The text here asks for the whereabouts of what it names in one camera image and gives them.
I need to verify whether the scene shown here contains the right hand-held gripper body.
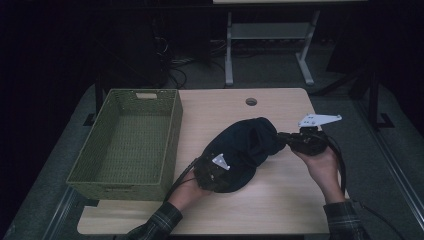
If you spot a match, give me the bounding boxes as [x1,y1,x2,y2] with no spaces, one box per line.
[288,113,343,157]

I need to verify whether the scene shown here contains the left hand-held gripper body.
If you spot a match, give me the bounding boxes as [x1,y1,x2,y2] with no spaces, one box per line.
[194,153,234,193]

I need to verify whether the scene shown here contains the dark navy fishbone print garment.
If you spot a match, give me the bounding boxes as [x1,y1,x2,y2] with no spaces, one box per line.
[199,116,287,194]

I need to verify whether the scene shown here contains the green woven basket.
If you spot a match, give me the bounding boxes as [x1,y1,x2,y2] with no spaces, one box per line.
[65,88,184,202]

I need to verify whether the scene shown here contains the person's left hand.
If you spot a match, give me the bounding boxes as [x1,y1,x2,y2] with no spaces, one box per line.
[168,169,213,212]

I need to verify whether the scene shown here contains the person's right hand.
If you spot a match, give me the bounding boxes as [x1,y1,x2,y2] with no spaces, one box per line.
[293,146,346,204]

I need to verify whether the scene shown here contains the black metal stand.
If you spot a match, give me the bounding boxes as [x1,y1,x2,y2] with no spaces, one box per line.
[348,64,396,132]

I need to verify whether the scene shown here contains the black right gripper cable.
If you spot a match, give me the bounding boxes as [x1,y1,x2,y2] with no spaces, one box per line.
[318,132,406,240]

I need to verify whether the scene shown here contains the grey metal floor rail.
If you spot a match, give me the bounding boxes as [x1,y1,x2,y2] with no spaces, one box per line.
[353,98,424,232]
[41,186,78,240]

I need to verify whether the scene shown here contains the white metal frame desk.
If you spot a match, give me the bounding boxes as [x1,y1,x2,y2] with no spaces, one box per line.
[213,0,368,87]

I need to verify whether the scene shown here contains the tangle of black floor cables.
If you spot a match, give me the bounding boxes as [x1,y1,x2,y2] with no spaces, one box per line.
[153,34,228,90]

